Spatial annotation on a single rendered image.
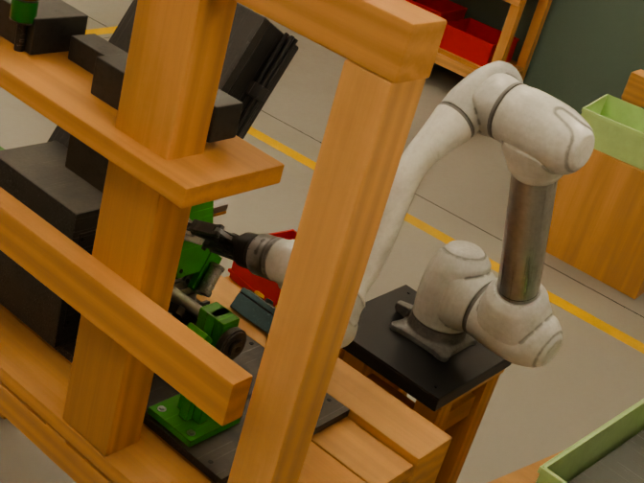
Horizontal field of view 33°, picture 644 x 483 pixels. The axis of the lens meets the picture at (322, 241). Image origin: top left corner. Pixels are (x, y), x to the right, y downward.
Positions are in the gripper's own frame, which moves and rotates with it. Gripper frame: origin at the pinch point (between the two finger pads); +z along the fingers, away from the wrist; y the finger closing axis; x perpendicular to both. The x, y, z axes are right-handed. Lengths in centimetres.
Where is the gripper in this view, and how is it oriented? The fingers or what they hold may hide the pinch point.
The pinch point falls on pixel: (188, 231)
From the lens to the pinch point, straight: 237.2
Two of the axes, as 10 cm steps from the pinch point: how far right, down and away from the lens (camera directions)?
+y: -4.1, -5.2, -7.5
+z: -7.8, -2.3, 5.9
